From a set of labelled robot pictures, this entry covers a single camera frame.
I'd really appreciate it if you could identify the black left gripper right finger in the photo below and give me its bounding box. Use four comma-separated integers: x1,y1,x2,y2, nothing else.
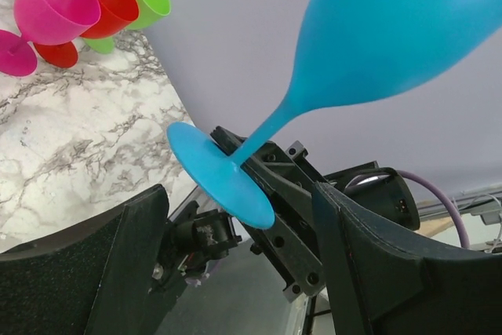
312,183,501,334

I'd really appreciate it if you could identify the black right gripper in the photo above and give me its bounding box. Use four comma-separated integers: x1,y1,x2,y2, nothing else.
209,126,420,304

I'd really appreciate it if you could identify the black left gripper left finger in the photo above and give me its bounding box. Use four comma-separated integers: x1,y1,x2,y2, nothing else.
1,184,169,334

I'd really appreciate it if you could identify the blue wine glass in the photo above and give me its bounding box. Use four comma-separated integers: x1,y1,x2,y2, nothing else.
166,0,501,229

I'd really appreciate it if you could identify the red wine glass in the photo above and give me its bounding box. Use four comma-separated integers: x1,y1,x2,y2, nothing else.
34,0,140,68

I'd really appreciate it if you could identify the pink wine glass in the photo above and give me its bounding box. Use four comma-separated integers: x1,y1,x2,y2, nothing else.
1,0,101,77

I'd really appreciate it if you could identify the green wine glass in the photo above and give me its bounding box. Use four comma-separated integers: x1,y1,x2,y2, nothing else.
82,0,173,56

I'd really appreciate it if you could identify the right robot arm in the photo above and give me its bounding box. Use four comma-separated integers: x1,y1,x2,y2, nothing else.
154,141,420,301

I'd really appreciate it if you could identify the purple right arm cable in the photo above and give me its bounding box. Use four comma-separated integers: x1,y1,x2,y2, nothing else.
395,169,471,249

